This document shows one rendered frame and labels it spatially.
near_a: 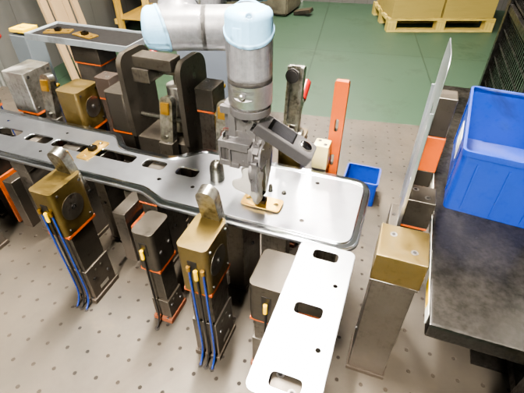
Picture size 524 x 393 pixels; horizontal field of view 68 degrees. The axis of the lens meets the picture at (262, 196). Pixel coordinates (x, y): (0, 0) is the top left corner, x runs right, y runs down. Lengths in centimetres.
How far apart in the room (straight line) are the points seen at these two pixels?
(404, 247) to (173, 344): 56
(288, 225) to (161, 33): 41
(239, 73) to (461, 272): 47
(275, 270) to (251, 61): 35
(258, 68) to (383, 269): 37
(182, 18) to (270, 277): 46
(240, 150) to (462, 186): 41
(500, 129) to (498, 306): 50
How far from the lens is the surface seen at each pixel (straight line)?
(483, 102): 104
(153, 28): 73
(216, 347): 89
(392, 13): 570
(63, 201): 88
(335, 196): 84
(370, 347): 85
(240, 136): 71
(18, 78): 130
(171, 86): 107
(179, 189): 86
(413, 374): 97
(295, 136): 70
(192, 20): 72
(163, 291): 92
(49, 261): 124
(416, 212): 75
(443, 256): 72
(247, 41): 61
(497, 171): 77
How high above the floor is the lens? 152
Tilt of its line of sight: 39 degrees down
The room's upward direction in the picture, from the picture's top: straight up
